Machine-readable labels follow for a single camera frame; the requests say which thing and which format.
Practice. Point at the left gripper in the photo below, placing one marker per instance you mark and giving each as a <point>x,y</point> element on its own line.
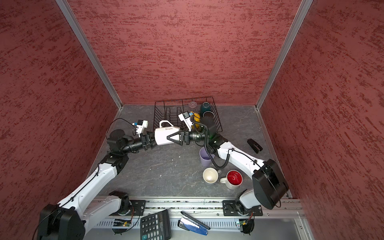
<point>147,142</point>

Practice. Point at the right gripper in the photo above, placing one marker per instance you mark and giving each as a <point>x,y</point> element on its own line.
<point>181,133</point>

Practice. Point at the white ceramic mug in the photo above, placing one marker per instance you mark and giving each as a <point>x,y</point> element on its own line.
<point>163,131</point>

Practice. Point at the yellow mug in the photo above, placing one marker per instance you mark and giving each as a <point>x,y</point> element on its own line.
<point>195,118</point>

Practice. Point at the clear glass cup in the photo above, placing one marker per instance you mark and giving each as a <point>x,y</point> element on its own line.
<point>193,106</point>

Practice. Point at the black mug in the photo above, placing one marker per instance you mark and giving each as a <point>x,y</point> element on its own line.
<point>208,115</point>

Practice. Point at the dark green ceramic mug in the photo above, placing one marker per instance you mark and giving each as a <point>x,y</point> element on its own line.
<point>205,107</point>

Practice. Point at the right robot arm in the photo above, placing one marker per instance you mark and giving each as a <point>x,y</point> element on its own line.
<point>269,183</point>

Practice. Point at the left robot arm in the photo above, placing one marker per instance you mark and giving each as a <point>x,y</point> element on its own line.
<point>73,217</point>

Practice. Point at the lilac plastic cup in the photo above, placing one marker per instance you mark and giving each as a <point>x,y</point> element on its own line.
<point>206,158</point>

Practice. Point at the cream white mug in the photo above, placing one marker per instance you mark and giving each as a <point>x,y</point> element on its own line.
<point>211,175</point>

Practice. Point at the white mug red inside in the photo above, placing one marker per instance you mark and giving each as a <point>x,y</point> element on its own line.
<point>233,180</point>

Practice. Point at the black small object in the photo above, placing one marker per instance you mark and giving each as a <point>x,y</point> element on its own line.
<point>254,145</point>

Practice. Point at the black calculator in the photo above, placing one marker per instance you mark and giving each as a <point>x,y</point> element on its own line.
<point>156,226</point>

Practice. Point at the blue black stapler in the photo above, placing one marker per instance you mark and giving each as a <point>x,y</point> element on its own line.
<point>189,223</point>

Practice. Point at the left circuit board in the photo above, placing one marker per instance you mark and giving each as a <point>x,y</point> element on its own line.
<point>121,223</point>

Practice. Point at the circuit board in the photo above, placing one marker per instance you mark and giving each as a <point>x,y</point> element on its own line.
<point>121,223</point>
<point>246,226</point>

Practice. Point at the right circuit board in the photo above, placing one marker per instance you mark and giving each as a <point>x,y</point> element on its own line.
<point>246,226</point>

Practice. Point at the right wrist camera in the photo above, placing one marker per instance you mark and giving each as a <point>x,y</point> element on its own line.
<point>186,118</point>

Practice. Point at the black wire dish rack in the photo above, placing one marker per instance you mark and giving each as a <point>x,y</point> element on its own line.
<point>170,109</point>

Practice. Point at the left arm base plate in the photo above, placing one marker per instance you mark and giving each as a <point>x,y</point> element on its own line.
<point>135,207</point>

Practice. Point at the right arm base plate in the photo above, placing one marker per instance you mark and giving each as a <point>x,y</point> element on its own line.
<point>235,208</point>

